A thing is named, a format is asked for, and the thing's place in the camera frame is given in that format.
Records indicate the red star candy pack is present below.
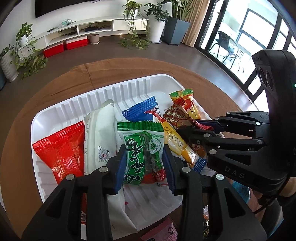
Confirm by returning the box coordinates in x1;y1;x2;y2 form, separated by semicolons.
163;104;214;131

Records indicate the orange snack bar pack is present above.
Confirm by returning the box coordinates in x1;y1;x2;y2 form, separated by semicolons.
169;88;201;120

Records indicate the green seaweed snack pack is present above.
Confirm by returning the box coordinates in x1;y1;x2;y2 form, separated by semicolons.
117;121;166;186

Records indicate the pink cartoon snack bag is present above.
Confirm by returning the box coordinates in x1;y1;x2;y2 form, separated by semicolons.
140;217;178;241

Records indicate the red snack bag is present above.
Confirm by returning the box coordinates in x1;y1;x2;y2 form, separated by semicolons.
32;121;85;184

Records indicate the blue biscuit pack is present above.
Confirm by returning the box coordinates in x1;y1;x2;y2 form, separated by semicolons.
122;96;207;173

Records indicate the white snack bag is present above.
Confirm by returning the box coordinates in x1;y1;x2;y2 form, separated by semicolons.
84;99;137;240

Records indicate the light blue snack bag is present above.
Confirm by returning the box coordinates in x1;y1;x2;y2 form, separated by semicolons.
232;181;250;203

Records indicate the black balcony chair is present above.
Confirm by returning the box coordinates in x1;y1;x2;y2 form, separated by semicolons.
209;31;244;69

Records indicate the white plastic tray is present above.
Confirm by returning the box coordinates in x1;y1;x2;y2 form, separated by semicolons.
31;73;225;240

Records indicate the large leaf plant grey pot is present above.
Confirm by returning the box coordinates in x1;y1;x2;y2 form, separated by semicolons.
162;0;195;46

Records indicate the beige curtain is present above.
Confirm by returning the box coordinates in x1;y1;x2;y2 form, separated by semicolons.
182;0;210;47

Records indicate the brown round tablecloth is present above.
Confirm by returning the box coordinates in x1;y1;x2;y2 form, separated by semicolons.
1;58;239;236

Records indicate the trailing pothos plant right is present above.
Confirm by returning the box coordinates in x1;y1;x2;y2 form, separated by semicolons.
120;1;149;50

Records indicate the trailing pothos plant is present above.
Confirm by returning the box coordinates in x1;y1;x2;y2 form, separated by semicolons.
120;1;149;50
11;23;48;79

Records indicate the plant in white tall pot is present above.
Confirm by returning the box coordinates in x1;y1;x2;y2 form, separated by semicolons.
144;3;170;44

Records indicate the small brown pot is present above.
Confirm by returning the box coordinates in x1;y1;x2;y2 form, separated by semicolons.
88;33;100;45

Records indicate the white tv console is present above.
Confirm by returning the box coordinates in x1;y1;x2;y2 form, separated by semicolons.
34;15;149;47

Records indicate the trailing pothos plant left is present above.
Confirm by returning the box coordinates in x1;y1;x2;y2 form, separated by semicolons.
11;23;48;79

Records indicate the right red storage box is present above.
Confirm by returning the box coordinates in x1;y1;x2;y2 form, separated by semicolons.
65;36;88;50

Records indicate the red storage box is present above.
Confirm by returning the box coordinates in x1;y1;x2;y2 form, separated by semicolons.
65;36;88;50
43;43;64;58

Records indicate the left red storage box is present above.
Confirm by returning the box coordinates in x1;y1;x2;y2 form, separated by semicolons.
43;43;64;58

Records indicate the plant in white ribbed pot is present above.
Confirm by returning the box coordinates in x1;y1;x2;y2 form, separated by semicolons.
1;45;19;82

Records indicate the black sliding door frame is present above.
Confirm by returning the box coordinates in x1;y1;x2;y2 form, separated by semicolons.
195;1;295;101

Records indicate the wall mounted black television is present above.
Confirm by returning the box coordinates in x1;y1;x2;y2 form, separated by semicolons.
35;0;99;18

